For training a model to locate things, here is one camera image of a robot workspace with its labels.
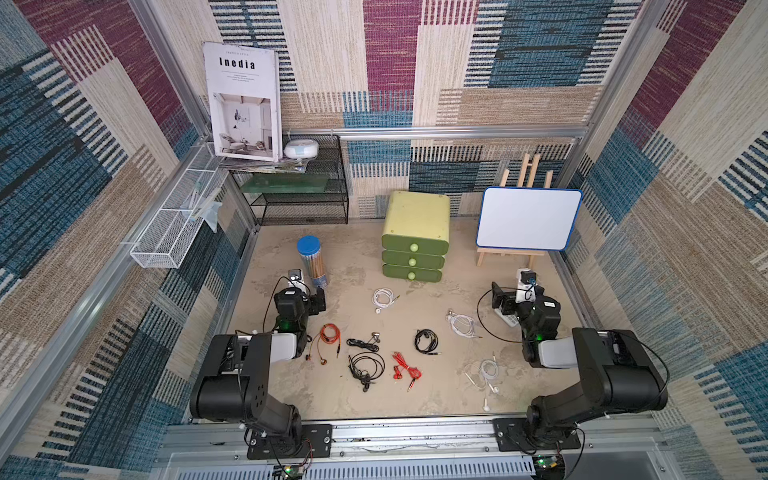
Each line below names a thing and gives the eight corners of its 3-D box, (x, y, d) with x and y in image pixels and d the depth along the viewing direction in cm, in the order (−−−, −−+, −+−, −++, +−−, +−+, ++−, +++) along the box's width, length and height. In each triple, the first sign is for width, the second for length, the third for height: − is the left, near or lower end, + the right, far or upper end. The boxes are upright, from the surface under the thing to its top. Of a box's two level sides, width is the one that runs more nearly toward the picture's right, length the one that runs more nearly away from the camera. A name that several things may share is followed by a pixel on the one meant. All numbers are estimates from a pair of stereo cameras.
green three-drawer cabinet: (383, 284, 104) (381, 240, 86) (383, 237, 117) (382, 190, 100) (444, 284, 104) (455, 239, 86) (437, 237, 117) (446, 190, 99)
